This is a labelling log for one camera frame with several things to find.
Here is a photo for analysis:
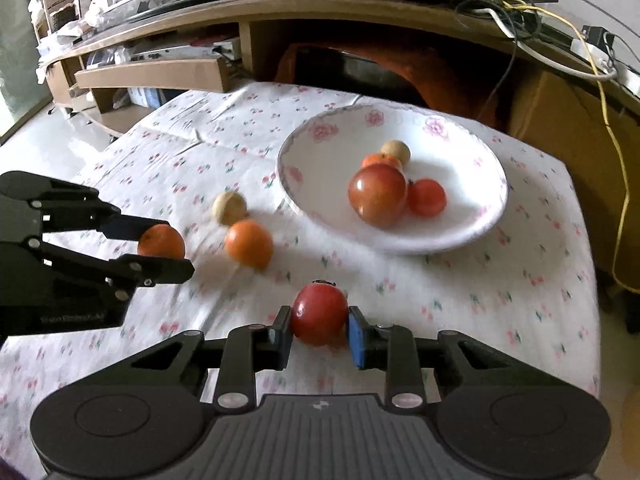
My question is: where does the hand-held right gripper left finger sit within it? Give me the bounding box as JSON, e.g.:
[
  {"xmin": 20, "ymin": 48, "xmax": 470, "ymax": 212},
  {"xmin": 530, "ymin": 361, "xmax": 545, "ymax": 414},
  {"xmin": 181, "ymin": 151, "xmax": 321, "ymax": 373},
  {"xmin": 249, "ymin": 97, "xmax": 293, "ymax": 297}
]
[{"xmin": 122, "ymin": 305, "xmax": 293, "ymax": 408}]

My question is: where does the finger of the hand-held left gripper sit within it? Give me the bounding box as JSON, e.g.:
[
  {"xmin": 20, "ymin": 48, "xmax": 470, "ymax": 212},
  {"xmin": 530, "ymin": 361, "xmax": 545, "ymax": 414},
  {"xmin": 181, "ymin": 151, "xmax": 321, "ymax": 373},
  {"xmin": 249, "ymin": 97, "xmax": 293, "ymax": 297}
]
[
  {"xmin": 29, "ymin": 237, "xmax": 196, "ymax": 302},
  {"xmin": 31, "ymin": 190, "xmax": 172, "ymax": 241}
]

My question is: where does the yellow cable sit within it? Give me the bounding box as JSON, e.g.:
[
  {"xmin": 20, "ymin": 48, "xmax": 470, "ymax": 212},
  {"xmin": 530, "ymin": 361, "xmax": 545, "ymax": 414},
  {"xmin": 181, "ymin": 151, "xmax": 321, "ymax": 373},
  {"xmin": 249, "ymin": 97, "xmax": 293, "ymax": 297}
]
[{"xmin": 442, "ymin": 0, "xmax": 640, "ymax": 292}]

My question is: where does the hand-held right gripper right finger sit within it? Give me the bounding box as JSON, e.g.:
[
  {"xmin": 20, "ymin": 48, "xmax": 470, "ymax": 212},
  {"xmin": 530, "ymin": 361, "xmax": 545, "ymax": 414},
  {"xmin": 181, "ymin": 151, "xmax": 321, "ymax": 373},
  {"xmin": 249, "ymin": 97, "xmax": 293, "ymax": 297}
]
[{"xmin": 347, "ymin": 305, "xmax": 526, "ymax": 408}]

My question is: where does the orange brown bag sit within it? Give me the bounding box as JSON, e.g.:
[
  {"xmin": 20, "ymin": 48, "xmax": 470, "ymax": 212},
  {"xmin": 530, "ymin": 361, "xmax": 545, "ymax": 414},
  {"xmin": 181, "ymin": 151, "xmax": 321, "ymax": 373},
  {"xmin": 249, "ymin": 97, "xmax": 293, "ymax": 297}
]
[{"xmin": 274, "ymin": 41, "xmax": 507, "ymax": 128}]

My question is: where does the small orange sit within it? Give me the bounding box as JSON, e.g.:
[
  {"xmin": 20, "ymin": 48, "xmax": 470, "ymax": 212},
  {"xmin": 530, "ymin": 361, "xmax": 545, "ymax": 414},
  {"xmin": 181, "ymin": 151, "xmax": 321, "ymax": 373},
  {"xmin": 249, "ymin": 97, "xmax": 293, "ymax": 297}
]
[
  {"xmin": 361, "ymin": 153, "xmax": 404, "ymax": 171},
  {"xmin": 137, "ymin": 223, "xmax": 186, "ymax": 260},
  {"xmin": 224, "ymin": 220, "xmax": 275, "ymax": 269}
]

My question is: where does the white floral plate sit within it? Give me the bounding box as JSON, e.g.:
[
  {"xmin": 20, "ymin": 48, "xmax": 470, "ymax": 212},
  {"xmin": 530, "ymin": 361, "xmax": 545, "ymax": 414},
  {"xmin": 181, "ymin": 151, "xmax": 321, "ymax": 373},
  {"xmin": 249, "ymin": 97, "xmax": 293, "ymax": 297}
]
[{"xmin": 277, "ymin": 105, "xmax": 509, "ymax": 254}]

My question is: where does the large red tomato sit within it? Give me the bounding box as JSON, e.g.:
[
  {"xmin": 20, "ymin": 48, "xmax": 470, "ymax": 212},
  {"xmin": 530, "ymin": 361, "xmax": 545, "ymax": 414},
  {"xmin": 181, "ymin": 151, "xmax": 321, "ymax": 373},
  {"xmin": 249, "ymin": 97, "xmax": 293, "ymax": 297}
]
[{"xmin": 348, "ymin": 164, "xmax": 409, "ymax": 228}]

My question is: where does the beige longan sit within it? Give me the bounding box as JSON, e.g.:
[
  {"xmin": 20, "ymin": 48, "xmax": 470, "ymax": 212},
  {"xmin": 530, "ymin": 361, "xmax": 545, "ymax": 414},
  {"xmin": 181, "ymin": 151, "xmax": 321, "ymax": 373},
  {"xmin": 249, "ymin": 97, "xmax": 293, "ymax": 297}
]
[
  {"xmin": 380, "ymin": 140, "xmax": 412, "ymax": 166},
  {"xmin": 212, "ymin": 191, "xmax": 249, "ymax": 227}
]

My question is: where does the white power strip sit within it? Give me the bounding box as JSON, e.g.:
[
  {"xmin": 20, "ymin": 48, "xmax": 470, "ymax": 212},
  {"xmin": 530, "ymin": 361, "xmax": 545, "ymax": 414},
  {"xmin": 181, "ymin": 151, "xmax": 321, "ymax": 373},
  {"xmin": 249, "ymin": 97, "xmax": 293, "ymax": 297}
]
[{"xmin": 570, "ymin": 37, "xmax": 615, "ymax": 70}]

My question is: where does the small red tomato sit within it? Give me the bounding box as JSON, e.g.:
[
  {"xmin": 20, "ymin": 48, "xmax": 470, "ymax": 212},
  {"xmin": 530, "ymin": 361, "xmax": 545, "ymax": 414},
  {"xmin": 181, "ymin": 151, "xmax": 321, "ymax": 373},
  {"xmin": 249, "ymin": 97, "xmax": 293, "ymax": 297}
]
[{"xmin": 407, "ymin": 178, "xmax": 448, "ymax": 218}]

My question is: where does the floral tablecloth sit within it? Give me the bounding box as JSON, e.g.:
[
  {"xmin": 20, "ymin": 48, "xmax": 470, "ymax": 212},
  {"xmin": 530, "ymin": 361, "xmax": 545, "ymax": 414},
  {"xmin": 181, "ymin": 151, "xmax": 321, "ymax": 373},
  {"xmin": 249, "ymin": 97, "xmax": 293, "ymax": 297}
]
[{"xmin": 0, "ymin": 81, "xmax": 603, "ymax": 480}]

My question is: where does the cardboard box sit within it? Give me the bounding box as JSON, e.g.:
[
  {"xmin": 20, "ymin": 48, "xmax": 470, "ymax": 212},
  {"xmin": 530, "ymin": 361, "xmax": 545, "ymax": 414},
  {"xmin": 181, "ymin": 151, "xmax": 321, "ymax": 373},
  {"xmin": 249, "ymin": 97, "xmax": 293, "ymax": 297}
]
[{"xmin": 507, "ymin": 67, "xmax": 640, "ymax": 273}]

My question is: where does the white cable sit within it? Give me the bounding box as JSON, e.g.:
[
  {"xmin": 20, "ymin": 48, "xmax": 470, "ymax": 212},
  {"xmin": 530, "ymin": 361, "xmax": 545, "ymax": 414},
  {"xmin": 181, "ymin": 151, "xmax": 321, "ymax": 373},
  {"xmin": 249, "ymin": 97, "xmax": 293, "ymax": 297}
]
[{"xmin": 471, "ymin": 6, "xmax": 622, "ymax": 81}]

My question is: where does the black cable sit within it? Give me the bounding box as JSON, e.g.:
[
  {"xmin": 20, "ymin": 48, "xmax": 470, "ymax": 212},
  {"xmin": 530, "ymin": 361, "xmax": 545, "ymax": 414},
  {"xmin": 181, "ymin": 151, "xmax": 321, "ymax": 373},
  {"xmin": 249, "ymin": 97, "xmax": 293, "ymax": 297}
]
[{"xmin": 490, "ymin": 35, "xmax": 520, "ymax": 133}]

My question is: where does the wooden drawer front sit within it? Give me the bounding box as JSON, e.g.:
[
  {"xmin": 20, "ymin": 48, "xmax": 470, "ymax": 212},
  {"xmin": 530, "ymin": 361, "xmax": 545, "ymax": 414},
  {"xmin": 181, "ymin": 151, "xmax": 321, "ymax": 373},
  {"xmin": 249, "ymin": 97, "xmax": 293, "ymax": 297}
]
[{"xmin": 74, "ymin": 56, "xmax": 224, "ymax": 95}]

